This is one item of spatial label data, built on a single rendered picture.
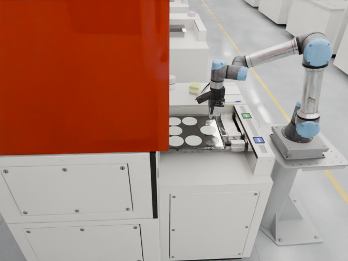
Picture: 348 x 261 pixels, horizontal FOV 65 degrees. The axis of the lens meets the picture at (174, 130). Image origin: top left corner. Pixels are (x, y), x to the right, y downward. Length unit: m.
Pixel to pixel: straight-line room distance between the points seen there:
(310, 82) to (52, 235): 1.47
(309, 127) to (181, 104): 0.81
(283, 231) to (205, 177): 1.09
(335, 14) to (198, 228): 5.08
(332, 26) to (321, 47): 4.73
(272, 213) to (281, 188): 0.27
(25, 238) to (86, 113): 0.81
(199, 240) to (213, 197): 0.41
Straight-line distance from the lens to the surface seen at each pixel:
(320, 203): 2.82
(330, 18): 6.10
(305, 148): 1.80
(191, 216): 1.69
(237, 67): 1.52
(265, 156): 1.54
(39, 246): 1.63
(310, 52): 1.45
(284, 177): 2.02
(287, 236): 2.44
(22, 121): 1.08
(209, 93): 1.59
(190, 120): 1.84
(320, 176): 3.08
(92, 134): 1.04
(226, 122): 1.89
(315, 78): 1.52
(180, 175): 1.55
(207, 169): 1.59
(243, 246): 2.04
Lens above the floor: 1.90
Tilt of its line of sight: 35 degrees down
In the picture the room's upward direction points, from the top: 1 degrees clockwise
